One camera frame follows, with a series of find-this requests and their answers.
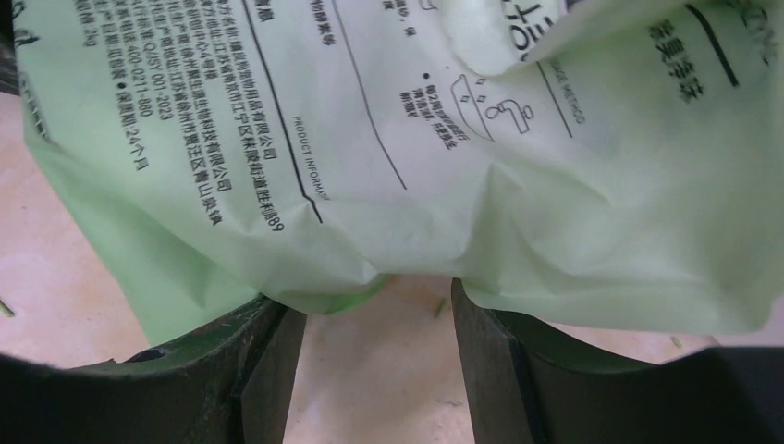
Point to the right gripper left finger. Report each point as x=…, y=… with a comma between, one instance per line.
x=229, y=381

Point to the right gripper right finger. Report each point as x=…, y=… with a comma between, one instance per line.
x=529, y=382

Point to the green cat litter bag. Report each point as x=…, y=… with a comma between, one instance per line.
x=613, y=164

